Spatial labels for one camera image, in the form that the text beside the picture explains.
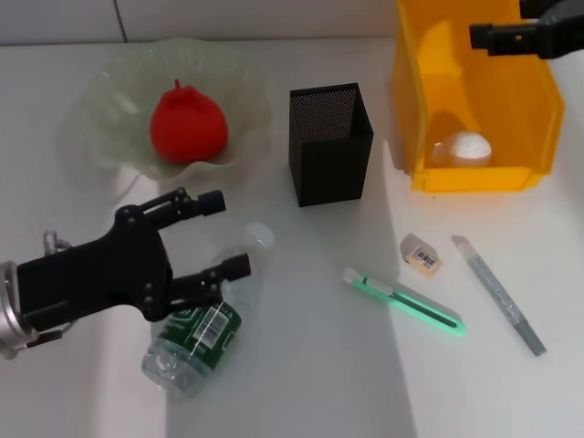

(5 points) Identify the yellow plastic bin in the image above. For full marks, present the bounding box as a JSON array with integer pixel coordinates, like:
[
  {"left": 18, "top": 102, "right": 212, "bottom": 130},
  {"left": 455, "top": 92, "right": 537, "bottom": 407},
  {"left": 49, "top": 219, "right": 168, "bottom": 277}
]
[{"left": 390, "top": 0, "right": 567, "bottom": 193}]

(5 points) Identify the clear water bottle green label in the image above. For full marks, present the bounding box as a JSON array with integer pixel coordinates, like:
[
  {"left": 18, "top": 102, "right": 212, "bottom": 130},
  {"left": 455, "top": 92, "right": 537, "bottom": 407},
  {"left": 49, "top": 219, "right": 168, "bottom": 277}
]
[{"left": 140, "top": 222, "right": 276, "bottom": 401}]

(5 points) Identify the beige eraser with barcode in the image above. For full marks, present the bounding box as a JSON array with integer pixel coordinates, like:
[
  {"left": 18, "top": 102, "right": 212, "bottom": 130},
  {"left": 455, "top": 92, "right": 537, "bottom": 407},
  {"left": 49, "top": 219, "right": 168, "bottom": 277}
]
[{"left": 400, "top": 232, "right": 444, "bottom": 278}]

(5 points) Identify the grey metal file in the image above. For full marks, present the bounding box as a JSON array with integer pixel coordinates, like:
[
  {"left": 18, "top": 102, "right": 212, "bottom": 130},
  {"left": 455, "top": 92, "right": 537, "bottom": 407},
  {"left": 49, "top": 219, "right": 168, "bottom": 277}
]
[{"left": 450, "top": 234, "right": 548, "bottom": 358}]

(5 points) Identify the translucent wavy fruit plate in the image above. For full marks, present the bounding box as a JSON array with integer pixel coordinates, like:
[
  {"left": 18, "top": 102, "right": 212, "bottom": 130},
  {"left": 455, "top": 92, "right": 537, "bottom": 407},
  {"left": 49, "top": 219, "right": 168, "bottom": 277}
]
[{"left": 72, "top": 38, "right": 274, "bottom": 184}]

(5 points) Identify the black mesh pen holder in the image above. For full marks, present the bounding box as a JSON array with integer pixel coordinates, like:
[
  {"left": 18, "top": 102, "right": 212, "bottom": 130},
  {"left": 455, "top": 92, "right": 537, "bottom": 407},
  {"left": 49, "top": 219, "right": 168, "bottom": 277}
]
[{"left": 289, "top": 82, "right": 376, "bottom": 209}]

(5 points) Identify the red round fruit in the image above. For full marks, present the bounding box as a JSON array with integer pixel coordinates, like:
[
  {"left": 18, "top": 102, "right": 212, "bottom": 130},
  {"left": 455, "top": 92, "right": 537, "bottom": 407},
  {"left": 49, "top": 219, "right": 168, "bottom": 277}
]
[{"left": 150, "top": 78, "right": 229, "bottom": 164}]

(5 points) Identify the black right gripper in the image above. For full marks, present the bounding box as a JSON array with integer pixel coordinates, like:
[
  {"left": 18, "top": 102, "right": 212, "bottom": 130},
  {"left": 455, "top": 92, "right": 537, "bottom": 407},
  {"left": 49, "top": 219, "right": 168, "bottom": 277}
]
[{"left": 468, "top": 0, "right": 584, "bottom": 60}]

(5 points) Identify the green white utility knife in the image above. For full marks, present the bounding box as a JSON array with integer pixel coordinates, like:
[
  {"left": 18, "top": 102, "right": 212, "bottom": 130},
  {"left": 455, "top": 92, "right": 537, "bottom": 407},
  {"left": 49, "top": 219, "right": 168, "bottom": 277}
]
[{"left": 342, "top": 266, "right": 468, "bottom": 339}]

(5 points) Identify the white paper ball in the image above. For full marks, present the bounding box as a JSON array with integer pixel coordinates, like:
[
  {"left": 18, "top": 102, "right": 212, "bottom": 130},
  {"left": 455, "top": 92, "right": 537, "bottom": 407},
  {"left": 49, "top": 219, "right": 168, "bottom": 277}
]
[{"left": 432, "top": 130, "right": 495, "bottom": 168}]

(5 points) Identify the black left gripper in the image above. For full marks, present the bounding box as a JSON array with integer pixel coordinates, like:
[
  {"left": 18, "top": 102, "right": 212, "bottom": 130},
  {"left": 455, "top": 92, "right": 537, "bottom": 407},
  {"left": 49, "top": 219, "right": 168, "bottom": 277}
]
[{"left": 16, "top": 186, "right": 253, "bottom": 332}]

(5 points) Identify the left wrist connector with cable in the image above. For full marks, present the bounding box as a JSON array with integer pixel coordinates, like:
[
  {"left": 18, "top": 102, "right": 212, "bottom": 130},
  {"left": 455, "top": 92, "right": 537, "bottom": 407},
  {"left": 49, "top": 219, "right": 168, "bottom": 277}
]
[{"left": 43, "top": 231, "right": 73, "bottom": 256}]

